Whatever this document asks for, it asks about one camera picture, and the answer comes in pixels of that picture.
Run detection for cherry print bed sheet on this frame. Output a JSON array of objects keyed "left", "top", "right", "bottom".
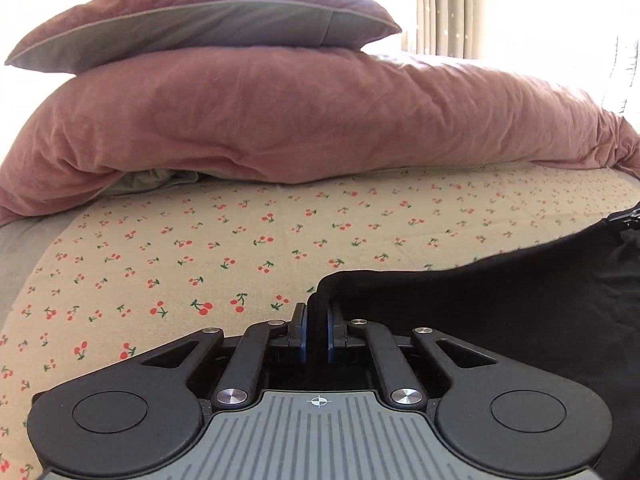
[{"left": 0, "top": 160, "right": 640, "bottom": 480}]

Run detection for pink duvet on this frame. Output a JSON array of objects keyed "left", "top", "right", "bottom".
[{"left": 0, "top": 44, "right": 640, "bottom": 227}]

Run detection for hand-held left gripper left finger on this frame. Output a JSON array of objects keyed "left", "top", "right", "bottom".
[{"left": 139, "top": 303, "right": 310, "bottom": 410}]

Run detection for pink and grey pillow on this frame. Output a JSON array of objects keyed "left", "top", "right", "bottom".
[{"left": 4, "top": 0, "right": 404, "bottom": 74}]

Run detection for beige patterned curtain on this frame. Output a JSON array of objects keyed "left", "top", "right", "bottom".
[{"left": 414, "top": 0, "right": 479, "bottom": 60}]

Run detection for black pants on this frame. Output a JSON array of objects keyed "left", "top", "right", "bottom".
[{"left": 306, "top": 199, "right": 640, "bottom": 480}]

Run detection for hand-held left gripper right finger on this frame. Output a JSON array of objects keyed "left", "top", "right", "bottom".
[{"left": 326, "top": 303, "right": 501, "bottom": 413}]

